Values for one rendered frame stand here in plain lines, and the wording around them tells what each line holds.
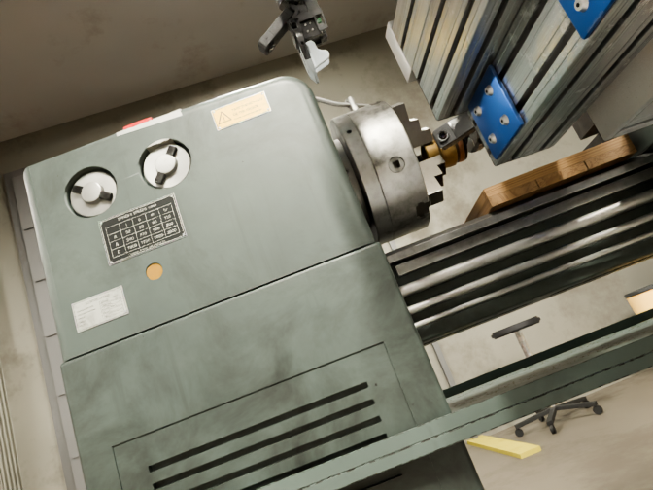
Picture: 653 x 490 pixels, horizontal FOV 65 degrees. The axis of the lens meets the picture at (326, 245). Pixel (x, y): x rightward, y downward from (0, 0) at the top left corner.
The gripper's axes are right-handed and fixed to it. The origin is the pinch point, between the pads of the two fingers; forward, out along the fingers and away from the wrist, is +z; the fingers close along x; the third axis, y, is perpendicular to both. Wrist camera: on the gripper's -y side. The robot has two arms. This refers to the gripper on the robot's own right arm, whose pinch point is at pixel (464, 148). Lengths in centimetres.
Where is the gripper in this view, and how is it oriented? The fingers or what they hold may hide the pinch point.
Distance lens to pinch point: 129.8
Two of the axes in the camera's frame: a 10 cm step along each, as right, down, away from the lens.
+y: 9.3, -3.6, 0.1
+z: 0.9, 2.6, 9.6
